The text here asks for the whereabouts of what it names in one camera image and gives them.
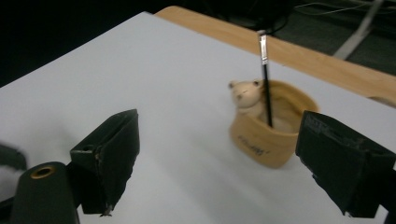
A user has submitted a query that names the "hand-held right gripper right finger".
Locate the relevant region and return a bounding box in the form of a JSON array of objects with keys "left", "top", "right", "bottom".
[{"left": 295, "top": 110, "right": 396, "bottom": 219}]

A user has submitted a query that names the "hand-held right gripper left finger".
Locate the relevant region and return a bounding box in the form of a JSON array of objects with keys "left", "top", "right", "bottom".
[{"left": 69, "top": 108, "right": 141, "bottom": 217}]

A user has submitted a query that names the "wooden pen holder with bear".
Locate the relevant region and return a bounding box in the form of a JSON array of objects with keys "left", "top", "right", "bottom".
[{"left": 228, "top": 78, "right": 320, "bottom": 170}]

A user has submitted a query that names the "thin black pen silver end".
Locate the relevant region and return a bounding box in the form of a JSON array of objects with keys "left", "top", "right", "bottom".
[{"left": 257, "top": 29, "right": 275, "bottom": 129}]

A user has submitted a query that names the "white board sheet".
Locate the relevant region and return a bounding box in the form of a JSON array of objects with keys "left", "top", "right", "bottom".
[{"left": 0, "top": 11, "right": 396, "bottom": 224}]

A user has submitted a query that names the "grey metal desk frame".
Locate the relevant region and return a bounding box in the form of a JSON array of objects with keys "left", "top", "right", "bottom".
[{"left": 332, "top": 0, "right": 387, "bottom": 61}]

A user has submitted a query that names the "white cable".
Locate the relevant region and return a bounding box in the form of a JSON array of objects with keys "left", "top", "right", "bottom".
[{"left": 292, "top": 0, "right": 396, "bottom": 17}]

